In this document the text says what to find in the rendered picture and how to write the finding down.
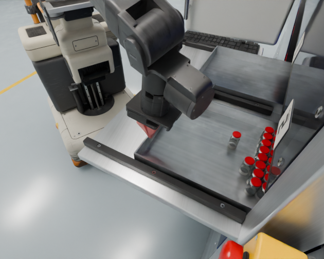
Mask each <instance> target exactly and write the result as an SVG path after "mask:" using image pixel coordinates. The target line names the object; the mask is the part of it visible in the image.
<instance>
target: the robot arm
mask: <svg viewBox="0 0 324 259"><path fill-rule="evenodd" d="M89 1H90V2H91V3H92V4H93V5H94V6H95V8H96V9H97V10H98V12H99V13H100V14H101V16H102V17H103V19H104V20H105V22H106V24H107V27H108V29H109V30H110V31H111V32H112V33H113V34H114V35H115V36H116V37H117V38H118V39H119V44H120V45H121V46H122V47H123V48H124V49H125V50H126V53H127V56H128V59H129V62H130V66H131V67H133V68H134V69H135V70H137V71H138V72H139V73H141V74H142V84H141V90H140V91H139V92H138V93H137V94H136V95H135V96H134V97H133V98H132V99H131V100H130V101H129V102H128V103H127V104H126V111H127V116H128V117H130V118H132V119H134V120H136V123H137V124H138V125H139V126H140V127H141V128H142V129H143V131H144V132H145V133H146V134H147V136H148V137H149V138H152V137H153V136H154V134H155V132H156V131H157V129H158V128H159V127H160V126H162V127H164V128H166V129H167V130H166V131H170V129H171V128H172V127H173V124H174V122H175V121H177V120H178V118H179V117H180V116H181V114H182V113H183V114H185V115H186V116H187V117H188V118H190V119H191V120H194V119H196V118H198V117H199V116H200V115H201V114H202V113H203V112H204V111H205V110H206V109H207V107H208V106H209V104H210V103H211V101H212V99H213V97H214V94H215V90H214V89H213V88H212V81H211V80H210V79H209V78H208V77H207V76H206V75H204V74H203V73H202V72H200V71H199V70H197V69H196V68H195V67H193V66H192V65H191V64H190V59H189V58H188V57H186V56H185V55H183V54H181V53H180V52H179V50H180V49H182V47H183V38H184V35H185V28H184V18H183V16H182V14H181V13H180V11H179V10H177V9H176V8H174V7H173V6H172V5H171V4H170V3H169V2H168V1H167V0H89Z"/></svg>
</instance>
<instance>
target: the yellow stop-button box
mask: <svg viewBox="0 0 324 259"><path fill-rule="evenodd" d="M242 259H316V258H314V257H312V256H307V255H306V254H305V253H303V252H301V251H299V250H297V249H295V248H293V247H291V246H289V245H287V244H285V243H283V242H281V241H279V240H277V239H275V238H273V237H271V236H269V235H267V234H265V233H262V232H261V233H258V234H257V235H256V236H255V237H254V238H252V239H251V240H250V241H249V242H248V243H247V244H245V245H244V246H243V257H242Z"/></svg>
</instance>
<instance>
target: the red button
mask: <svg viewBox="0 0 324 259"><path fill-rule="evenodd" d="M242 257H243V246H242V245H240V244H238V243H236V242H234V241H232V240H228V241H227V242H226V243H225V244H224V245H223V247H222V249H221V252H220V255H219V258H218V259H242Z"/></svg>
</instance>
